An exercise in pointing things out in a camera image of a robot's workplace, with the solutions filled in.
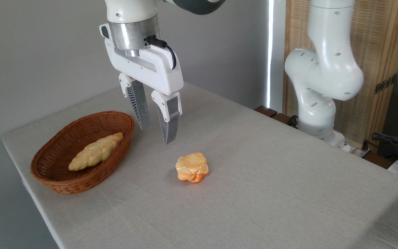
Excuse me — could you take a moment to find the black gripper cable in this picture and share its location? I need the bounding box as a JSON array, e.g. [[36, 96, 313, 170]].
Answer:
[[145, 36, 177, 70]]

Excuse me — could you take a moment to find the black cable bundle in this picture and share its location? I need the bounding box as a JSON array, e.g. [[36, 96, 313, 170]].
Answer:
[[372, 132, 398, 155]]

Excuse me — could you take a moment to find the round orange bread bun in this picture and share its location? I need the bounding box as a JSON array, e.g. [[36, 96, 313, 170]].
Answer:
[[176, 153, 209, 183]]

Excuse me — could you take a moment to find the black metal screen hinge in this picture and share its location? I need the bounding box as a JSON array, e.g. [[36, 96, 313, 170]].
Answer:
[[374, 73, 397, 94]]

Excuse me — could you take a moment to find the brown wicker basket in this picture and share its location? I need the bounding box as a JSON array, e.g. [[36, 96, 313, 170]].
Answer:
[[30, 111, 135, 194]]

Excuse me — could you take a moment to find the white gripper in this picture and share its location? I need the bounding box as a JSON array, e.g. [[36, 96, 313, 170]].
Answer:
[[99, 24, 184, 145]]

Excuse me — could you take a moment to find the wooden rattan folding screen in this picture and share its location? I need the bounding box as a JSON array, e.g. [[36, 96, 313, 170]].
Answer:
[[283, 0, 398, 149]]

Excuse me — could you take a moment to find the grey tablecloth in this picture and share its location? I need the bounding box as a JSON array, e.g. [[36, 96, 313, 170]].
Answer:
[[1, 82, 398, 249]]

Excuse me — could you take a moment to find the long braided bread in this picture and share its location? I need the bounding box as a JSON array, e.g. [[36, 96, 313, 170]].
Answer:
[[68, 132, 124, 171]]

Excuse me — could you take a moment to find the dark brown wooden block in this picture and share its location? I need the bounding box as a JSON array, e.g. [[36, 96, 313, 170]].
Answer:
[[272, 113, 298, 127], [254, 105, 278, 118]]

